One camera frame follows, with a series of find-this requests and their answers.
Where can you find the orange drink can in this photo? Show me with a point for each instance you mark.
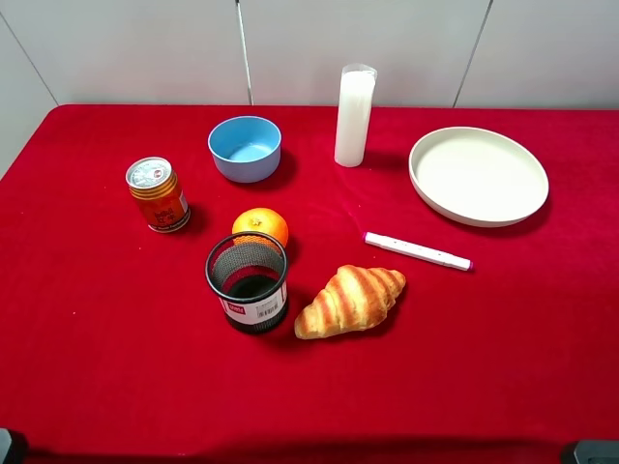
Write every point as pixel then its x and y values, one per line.
pixel 155 188

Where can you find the orange fruit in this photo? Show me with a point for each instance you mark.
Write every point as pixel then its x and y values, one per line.
pixel 263 220

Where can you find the black mesh pen holder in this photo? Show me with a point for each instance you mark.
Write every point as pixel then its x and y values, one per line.
pixel 248 271

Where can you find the croissant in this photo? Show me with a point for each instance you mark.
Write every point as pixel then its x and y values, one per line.
pixel 355 299

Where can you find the white marker pen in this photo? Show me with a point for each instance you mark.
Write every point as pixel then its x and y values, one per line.
pixel 425 253

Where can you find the blue bowl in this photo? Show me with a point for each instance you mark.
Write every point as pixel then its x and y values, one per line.
pixel 245 149

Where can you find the tall white milk cup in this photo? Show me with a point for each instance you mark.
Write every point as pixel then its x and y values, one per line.
pixel 357 84

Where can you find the cream round plate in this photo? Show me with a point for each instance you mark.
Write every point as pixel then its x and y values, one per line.
pixel 477 177

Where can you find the red velvet tablecloth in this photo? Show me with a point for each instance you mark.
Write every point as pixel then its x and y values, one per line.
pixel 114 349

